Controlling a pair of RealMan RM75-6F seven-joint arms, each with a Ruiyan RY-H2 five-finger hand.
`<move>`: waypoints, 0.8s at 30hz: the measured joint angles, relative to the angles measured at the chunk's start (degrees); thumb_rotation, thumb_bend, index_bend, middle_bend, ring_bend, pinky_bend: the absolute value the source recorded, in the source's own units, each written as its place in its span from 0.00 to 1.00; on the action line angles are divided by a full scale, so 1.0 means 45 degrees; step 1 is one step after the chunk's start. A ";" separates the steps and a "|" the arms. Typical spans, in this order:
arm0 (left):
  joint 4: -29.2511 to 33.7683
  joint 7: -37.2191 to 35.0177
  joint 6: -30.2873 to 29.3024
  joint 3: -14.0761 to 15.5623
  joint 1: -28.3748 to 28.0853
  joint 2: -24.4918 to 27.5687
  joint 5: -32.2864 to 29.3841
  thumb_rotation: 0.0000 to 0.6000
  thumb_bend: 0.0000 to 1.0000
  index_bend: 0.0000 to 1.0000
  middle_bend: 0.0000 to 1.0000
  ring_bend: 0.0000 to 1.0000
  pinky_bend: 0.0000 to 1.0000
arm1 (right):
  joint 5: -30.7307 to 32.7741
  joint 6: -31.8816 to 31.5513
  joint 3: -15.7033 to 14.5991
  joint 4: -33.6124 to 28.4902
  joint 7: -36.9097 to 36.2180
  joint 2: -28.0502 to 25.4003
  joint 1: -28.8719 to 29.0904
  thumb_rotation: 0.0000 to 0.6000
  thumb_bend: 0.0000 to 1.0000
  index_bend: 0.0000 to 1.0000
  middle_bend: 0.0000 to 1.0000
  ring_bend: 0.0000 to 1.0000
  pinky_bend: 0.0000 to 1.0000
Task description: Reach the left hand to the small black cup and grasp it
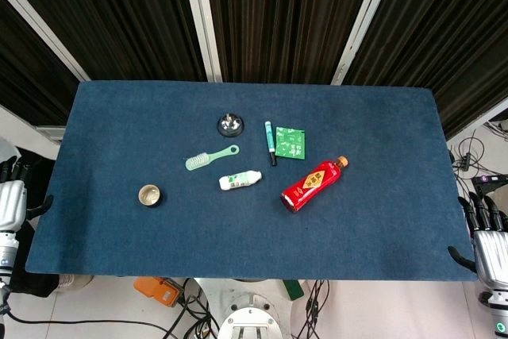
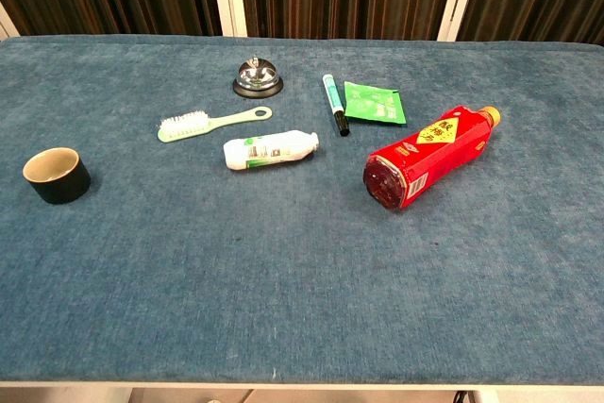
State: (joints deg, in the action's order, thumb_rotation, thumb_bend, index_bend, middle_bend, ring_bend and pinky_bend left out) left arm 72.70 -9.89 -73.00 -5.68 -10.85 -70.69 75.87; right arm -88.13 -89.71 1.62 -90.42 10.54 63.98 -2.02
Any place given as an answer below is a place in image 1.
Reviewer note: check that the white green small bottle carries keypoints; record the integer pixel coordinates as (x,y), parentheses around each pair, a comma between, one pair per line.
(239,180)

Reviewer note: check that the green black flat object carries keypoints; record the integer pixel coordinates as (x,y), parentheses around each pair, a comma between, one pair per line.
(293,289)

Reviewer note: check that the green foil sachet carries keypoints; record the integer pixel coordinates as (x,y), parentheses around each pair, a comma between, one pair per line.
(291,143)

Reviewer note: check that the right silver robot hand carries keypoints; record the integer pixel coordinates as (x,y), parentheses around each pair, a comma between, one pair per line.
(490,243)

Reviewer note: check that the black power strip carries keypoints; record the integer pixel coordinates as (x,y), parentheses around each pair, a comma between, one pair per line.
(463,162)

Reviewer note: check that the teal black marker pen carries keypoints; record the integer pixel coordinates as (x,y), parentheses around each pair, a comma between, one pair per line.
(270,142)

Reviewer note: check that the white shoe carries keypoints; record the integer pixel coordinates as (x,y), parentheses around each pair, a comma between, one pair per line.
(73,281)

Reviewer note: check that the silver robot base column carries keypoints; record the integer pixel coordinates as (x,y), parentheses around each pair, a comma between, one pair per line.
(248,311)

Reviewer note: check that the blue felt table cloth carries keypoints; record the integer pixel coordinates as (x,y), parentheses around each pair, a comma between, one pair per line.
(254,236)

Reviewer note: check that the red liquor bottle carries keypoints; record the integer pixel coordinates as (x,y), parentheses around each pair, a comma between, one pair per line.
(313,185)

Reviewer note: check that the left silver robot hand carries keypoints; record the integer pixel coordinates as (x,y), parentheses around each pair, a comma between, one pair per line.
(12,204)

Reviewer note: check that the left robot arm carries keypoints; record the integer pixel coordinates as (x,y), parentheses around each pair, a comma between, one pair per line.
(6,255)

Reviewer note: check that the orange power tool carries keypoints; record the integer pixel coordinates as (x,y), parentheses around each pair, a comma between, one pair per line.
(158,290)

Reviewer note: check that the black device with purple light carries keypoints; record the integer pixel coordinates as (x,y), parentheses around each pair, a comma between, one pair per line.
(490,184)

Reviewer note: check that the light green hair brush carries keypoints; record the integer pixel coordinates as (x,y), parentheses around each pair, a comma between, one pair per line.
(210,157)

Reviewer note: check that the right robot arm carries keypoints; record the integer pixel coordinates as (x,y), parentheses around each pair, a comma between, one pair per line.
(496,311)

